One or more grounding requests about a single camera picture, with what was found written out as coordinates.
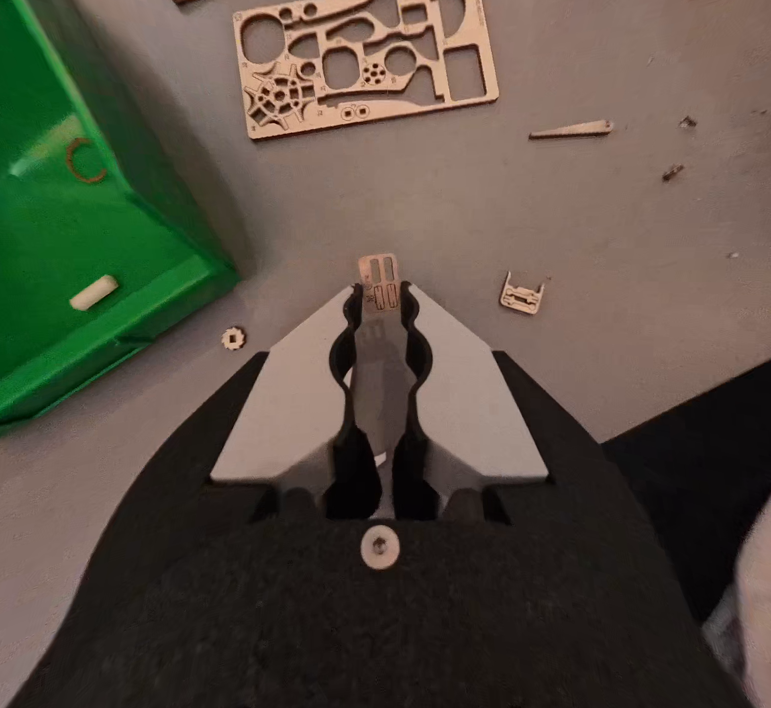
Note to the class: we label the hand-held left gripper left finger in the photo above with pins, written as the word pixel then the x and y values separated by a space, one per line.
pixel 283 412

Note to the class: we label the grey desk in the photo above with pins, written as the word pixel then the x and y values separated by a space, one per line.
pixel 482 208

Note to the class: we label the small slotted wooden plate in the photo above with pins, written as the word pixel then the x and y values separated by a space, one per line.
pixel 380 271

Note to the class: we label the dark trousers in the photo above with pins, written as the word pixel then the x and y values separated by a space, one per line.
pixel 692 479

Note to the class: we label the green plastic bin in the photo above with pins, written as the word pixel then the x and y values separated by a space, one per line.
pixel 90 238

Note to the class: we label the pointed wooden stick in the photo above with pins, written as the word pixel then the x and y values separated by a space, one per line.
pixel 584 129

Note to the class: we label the tiny wooden cog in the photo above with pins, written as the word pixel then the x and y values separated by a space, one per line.
pixel 225 339

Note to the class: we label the wooden frame with pegs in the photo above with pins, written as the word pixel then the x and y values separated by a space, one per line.
pixel 521 308

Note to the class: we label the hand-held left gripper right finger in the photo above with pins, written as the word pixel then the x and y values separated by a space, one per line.
pixel 482 412

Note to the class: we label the small dark wooden peg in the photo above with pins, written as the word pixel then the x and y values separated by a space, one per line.
pixel 673 173

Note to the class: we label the brown rubber band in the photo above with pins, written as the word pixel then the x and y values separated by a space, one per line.
pixel 70 159

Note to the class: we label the small white cylinder piece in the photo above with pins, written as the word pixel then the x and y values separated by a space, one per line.
pixel 93 293

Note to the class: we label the wooden cut-out sheet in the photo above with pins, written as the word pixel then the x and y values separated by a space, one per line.
pixel 430 78

